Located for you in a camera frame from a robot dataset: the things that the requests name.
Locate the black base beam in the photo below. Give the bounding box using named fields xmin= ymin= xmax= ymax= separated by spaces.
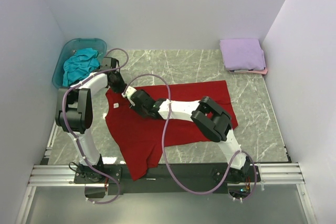
xmin=74 ymin=163 xmax=262 ymax=196

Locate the teal plastic basket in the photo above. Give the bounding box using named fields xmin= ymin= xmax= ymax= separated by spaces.
xmin=52 ymin=38 xmax=107 ymax=89

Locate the folded lilac t-shirt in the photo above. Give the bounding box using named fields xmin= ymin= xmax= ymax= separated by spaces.
xmin=219 ymin=38 xmax=266 ymax=71

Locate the teal crumpled t-shirt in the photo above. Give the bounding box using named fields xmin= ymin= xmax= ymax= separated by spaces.
xmin=62 ymin=48 xmax=100 ymax=87

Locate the aluminium frame rail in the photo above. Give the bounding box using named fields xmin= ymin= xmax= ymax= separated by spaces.
xmin=28 ymin=142 xmax=79 ymax=186

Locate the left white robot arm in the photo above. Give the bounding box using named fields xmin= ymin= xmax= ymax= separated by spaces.
xmin=55 ymin=57 xmax=126 ymax=183

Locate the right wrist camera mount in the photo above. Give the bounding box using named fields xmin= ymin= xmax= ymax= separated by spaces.
xmin=122 ymin=86 xmax=137 ymax=99

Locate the red t-shirt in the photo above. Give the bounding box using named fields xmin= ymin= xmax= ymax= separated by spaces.
xmin=106 ymin=80 xmax=238 ymax=180

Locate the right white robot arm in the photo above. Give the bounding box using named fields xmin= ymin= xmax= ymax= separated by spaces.
xmin=122 ymin=87 xmax=251 ymax=182

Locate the folded pink t-shirt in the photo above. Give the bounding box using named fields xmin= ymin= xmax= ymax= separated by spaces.
xmin=230 ymin=68 xmax=268 ymax=75

